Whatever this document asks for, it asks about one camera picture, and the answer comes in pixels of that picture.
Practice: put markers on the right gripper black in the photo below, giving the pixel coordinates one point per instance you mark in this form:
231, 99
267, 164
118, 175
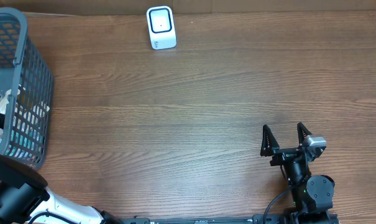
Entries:
269, 148

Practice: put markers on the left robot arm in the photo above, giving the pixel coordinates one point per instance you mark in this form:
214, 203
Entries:
25, 197

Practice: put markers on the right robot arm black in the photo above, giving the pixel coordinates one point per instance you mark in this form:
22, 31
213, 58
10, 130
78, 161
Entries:
312, 194

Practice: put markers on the white barcode scanner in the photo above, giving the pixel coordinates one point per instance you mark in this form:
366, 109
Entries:
161, 27

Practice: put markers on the grey plastic mesh basket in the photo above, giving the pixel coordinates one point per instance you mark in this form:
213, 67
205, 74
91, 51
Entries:
26, 87

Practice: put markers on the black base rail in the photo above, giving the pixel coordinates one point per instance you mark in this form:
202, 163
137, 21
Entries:
255, 219

